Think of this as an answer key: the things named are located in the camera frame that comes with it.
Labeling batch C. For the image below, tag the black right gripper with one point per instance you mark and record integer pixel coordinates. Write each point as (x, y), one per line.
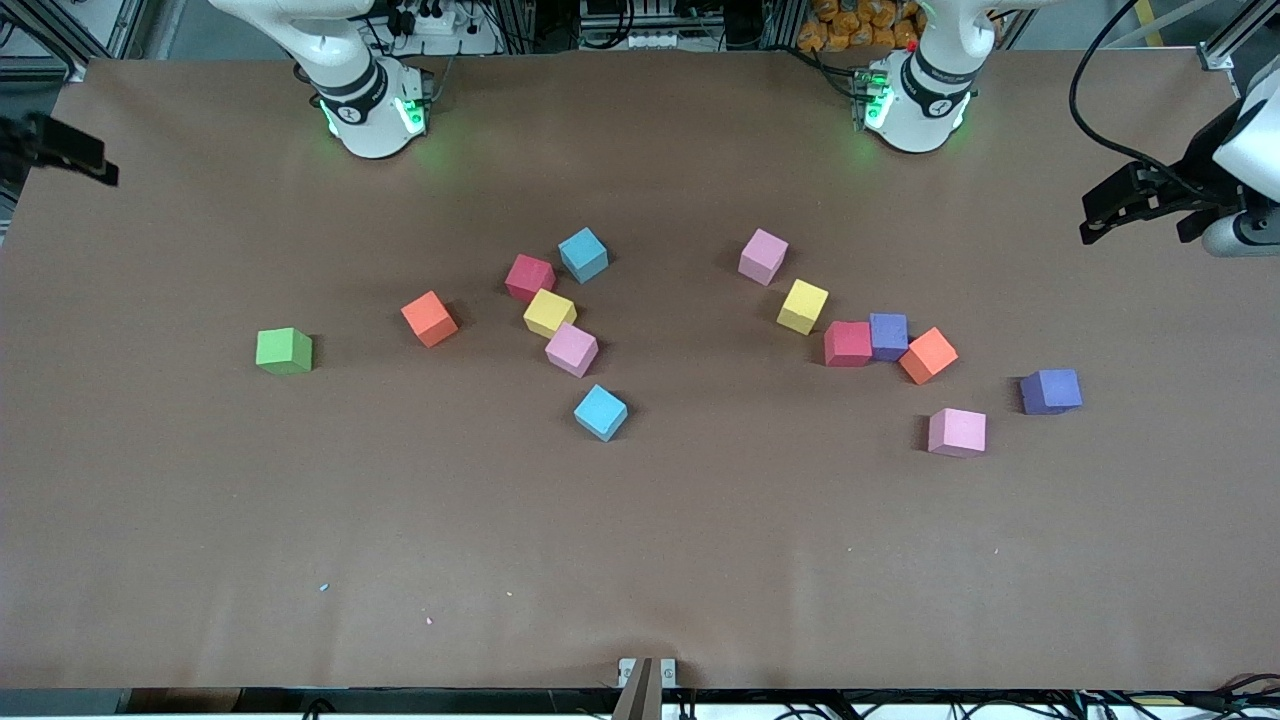
(22, 141)

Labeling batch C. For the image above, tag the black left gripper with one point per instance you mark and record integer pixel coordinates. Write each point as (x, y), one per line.
(1196, 163)

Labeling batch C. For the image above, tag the red foam block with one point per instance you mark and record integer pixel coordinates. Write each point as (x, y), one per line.
(530, 278)
(848, 344)

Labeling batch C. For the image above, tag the yellow foam block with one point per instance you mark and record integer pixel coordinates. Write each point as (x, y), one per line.
(549, 313)
(803, 307)

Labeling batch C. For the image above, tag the pink foam block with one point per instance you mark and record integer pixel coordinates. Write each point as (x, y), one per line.
(763, 257)
(571, 350)
(957, 433)

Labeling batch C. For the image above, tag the blue foam block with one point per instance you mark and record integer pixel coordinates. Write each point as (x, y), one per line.
(600, 412)
(583, 255)

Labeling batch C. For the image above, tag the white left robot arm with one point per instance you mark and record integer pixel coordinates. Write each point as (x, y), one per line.
(920, 100)

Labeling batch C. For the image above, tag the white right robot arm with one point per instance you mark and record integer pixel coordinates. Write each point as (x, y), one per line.
(365, 110)

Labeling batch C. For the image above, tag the green-lit arm base board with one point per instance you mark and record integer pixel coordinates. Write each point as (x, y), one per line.
(415, 110)
(872, 100)

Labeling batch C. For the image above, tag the purple foam block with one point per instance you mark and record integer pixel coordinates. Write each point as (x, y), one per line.
(889, 335)
(1050, 391)

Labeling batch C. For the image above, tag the orange foam block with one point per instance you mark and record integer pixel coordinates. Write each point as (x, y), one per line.
(928, 356)
(430, 320)

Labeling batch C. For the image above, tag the green foam block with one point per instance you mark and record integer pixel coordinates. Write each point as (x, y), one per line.
(284, 352)

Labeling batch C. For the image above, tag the pile of orange snack bags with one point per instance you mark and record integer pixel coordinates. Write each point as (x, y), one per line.
(850, 25)

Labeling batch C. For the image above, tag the white power strip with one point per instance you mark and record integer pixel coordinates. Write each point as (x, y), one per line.
(435, 18)

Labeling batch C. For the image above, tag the black white electronics unit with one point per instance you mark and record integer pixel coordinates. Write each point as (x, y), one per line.
(630, 25)

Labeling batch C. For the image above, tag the metal table edge bracket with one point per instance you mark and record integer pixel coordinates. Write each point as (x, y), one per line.
(645, 690)

